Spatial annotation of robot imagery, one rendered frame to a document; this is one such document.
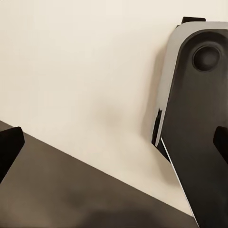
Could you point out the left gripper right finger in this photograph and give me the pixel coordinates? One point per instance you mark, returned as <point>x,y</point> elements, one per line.
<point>220,141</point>

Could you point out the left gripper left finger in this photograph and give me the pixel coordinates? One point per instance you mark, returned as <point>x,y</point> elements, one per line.
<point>11,143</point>

